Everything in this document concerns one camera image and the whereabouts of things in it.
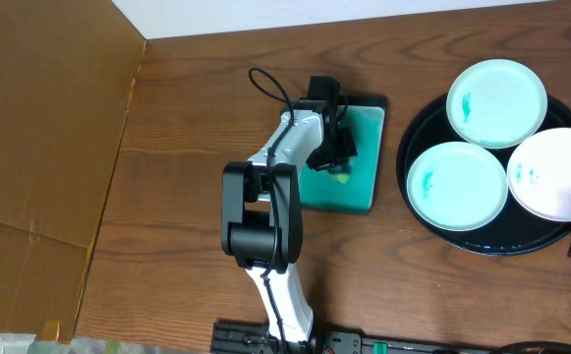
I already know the yellow green sponge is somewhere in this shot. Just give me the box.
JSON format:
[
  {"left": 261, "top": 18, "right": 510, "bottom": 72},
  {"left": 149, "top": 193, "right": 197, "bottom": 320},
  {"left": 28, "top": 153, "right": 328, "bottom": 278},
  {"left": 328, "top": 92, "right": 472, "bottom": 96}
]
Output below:
[{"left": 327, "top": 164, "right": 351, "bottom": 184}]

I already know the mint green plate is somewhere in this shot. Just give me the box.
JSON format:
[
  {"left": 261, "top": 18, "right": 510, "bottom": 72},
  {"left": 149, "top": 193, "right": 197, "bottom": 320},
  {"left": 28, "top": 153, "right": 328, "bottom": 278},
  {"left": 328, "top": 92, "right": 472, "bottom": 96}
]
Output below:
[
  {"left": 445, "top": 59, "right": 547, "bottom": 149},
  {"left": 406, "top": 142, "right": 508, "bottom": 232}
]

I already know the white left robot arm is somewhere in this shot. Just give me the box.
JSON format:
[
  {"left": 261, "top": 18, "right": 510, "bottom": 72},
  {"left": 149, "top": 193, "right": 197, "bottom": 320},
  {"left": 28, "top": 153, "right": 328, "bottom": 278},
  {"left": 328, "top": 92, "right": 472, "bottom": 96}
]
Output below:
[{"left": 221, "top": 76, "right": 357, "bottom": 353}]

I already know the round black tray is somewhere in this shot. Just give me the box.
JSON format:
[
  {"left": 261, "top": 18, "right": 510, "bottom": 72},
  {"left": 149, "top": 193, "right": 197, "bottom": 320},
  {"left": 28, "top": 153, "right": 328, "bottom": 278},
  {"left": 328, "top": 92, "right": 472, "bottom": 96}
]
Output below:
[{"left": 396, "top": 94, "right": 571, "bottom": 256}]

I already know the white plate with green stain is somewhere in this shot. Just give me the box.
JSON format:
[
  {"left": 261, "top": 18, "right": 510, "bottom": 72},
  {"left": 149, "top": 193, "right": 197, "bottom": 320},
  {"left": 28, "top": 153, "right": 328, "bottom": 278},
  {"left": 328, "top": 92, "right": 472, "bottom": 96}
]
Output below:
[{"left": 507, "top": 128, "right": 571, "bottom": 222}]

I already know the brown cardboard panel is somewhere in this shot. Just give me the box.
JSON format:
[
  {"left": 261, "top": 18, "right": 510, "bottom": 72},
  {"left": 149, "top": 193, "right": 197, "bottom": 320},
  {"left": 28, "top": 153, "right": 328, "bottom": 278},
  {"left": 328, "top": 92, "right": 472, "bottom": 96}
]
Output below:
[{"left": 0, "top": 0, "right": 145, "bottom": 342}]

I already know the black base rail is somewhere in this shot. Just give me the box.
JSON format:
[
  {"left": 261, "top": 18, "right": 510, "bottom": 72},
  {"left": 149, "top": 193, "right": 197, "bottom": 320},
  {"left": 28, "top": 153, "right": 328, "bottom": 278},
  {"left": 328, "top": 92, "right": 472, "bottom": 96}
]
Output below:
[{"left": 209, "top": 322, "right": 571, "bottom": 354}]

